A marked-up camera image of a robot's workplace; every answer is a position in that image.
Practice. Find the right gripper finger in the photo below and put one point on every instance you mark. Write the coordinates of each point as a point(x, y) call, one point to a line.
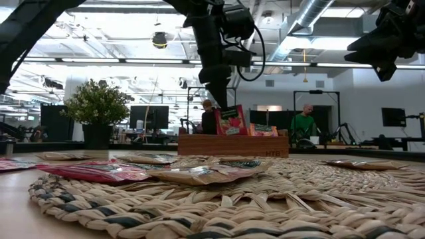
point(382, 41)
point(385, 64)

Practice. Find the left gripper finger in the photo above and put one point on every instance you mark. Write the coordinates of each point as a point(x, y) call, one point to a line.
point(220, 93)

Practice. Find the orange peach tea packet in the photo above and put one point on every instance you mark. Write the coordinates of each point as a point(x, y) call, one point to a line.
point(264, 130)

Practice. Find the beige vanilla apple tea packet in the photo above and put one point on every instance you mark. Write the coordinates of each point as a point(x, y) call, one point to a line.
point(149, 158)
point(365, 164)
point(63, 156)
point(199, 176)

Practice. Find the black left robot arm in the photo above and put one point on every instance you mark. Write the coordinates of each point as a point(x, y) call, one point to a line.
point(33, 26)

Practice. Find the person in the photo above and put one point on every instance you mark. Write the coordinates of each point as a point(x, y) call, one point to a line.
point(209, 123)
point(303, 124)

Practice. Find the wooden three-compartment tray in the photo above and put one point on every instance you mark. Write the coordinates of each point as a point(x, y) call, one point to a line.
point(232, 146)

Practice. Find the black computer monitor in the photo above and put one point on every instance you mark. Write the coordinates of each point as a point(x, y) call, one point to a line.
point(149, 117)

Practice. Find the round woven placemat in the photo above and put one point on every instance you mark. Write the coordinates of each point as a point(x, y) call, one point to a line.
point(232, 206)

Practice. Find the potted green plant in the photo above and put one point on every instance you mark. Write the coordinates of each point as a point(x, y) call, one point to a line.
point(96, 103)

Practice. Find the black upright panel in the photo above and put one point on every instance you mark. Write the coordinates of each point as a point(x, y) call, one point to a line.
point(54, 123)

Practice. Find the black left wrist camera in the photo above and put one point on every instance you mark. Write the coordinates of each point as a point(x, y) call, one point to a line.
point(239, 58)

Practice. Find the black wall-mounted screen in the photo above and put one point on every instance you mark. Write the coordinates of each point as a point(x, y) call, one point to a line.
point(393, 117)

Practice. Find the silver ventilation duct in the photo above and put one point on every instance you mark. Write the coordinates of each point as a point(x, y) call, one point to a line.
point(312, 13)

